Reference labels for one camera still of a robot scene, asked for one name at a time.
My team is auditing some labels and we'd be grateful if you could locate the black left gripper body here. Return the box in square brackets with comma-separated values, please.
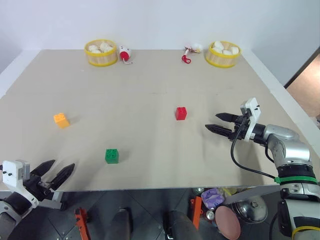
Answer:
[23, 174, 62, 201]

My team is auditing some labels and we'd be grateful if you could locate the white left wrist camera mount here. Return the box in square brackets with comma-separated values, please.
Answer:
[1, 159, 39, 209]

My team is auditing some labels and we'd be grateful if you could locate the yellow toy block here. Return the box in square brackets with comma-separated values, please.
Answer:
[53, 112, 71, 130]

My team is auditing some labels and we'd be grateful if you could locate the brown wooden door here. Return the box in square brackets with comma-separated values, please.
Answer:
[283, 46, 320, 119]

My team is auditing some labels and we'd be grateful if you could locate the orange clamp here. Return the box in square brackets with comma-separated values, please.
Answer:
[74, 207, 91, 240]
[189, 195, 203, 230]

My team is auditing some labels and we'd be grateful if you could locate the yellow-rimmed bamboo steamer basket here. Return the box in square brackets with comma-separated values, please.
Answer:
[204, 40, 242, 69]
[83, 38, 119, 68]

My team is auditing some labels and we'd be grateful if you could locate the green zip tie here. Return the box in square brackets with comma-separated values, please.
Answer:
[273, 175, 318, 185]

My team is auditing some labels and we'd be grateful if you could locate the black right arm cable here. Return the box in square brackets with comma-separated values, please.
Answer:
[230, 117, 279, 180]

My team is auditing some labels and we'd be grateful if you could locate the dark rounded shape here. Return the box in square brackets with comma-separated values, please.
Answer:
[168, 210, 200, 240]
[111, 208, 132, 240]

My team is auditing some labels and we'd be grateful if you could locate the green toy block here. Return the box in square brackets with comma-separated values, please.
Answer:
[104, 148, 120, 165]

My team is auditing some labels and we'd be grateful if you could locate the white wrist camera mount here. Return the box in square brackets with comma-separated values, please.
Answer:
[240, 97, 262, 144]
[1, 159, 39, 209]

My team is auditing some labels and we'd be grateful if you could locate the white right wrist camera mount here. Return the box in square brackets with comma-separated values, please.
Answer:
[240, 97, 262, 144]

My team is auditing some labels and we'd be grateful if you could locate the red toy block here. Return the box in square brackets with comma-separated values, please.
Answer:
[175, 106, 188, 122]

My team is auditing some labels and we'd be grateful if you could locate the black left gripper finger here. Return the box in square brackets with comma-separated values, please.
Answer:
[30, 159, 56, 178]
[50, 163, 76, 191]

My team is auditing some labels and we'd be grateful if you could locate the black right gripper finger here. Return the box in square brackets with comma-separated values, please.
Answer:
[205, 123, 235, 141]
[215, 112, 242, 124]

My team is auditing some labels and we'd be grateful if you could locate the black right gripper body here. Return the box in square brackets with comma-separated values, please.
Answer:
[232, 114, 251, 142]

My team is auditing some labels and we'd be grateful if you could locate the red and white toy bottle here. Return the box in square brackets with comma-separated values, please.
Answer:
[117, 45, 134, 65]

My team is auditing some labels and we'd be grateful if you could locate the red looped string ornament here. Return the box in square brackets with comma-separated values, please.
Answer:
[181, 45, 195, 65]

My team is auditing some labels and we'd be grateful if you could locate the pink round disc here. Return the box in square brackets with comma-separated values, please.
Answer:
[215, 205, 242, 240]

